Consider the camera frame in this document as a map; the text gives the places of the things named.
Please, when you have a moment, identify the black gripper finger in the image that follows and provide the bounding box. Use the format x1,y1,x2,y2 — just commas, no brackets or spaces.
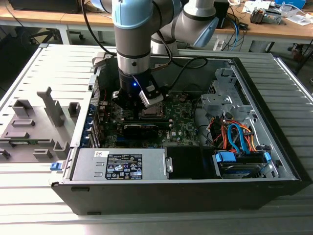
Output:
136,102,147,120
112,90,138,121

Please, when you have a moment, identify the silver green CPU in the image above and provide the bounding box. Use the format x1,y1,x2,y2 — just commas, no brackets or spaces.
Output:
143,105,160,115

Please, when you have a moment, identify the metal socket cover frame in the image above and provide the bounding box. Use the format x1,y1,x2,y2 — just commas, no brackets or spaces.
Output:
140,102,165,117

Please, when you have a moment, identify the black RAM slot row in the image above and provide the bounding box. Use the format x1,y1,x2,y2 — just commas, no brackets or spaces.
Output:
123,116,173,129

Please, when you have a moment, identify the black graphics card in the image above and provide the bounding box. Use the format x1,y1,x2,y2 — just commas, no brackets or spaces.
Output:
123,123,159,140

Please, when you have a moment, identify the green motherboard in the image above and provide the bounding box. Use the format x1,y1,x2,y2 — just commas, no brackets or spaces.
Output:
97,90,204,150

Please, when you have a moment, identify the black plastic shroud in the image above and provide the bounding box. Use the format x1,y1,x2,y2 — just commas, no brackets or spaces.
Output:
164,145,204,181

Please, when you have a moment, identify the grey power supply unit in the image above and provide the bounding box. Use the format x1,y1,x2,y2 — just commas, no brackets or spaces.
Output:
70,147,170,182

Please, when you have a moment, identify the silver metal drive cage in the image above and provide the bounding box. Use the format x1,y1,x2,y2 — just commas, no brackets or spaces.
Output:
200,66,260,128

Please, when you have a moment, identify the grey parts rack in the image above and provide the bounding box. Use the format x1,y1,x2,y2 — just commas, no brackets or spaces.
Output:
0,87,82,164

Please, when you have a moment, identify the black open PC case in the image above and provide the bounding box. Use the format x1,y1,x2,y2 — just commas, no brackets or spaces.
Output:
50,48,306,216

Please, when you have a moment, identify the black office chair base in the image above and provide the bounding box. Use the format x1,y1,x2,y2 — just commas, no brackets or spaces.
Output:
29,28,85,46

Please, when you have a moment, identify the green RAM stick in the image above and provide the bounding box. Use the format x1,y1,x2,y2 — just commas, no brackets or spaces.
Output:
9,139,52,145

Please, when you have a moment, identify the hard disk blue carrier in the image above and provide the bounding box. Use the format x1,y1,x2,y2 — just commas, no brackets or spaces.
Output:
212,150,272,180

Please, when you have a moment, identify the black monitor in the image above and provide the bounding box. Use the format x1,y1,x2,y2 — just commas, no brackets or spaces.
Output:
8,0,85,14

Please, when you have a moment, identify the black box device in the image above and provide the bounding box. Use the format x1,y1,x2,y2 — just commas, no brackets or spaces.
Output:
215,0,230,29

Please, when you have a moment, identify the copper heat sink cooler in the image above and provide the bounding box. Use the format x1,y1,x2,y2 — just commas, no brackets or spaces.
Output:
249,7,267,24

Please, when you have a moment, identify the small grey metal box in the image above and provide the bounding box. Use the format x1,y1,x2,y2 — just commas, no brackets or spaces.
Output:
265,9,282,24

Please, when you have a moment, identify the wooden desk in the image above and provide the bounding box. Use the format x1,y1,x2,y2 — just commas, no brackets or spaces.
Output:
0,0,313,42

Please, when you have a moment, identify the blue box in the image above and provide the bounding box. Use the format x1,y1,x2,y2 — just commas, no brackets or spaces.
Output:
275,0,307,7

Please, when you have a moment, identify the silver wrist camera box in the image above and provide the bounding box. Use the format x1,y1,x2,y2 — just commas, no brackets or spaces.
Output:
138,82,164,109

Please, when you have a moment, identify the black camera cable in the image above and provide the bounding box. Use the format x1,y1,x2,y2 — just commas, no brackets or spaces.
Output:
150,56,208,93

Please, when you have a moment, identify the blue flat data wire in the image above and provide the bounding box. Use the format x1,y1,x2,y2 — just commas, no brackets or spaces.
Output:
226,123,248,155

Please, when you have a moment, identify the orange wire bundle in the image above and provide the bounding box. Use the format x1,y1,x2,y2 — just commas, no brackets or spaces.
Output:
210,119,259,154

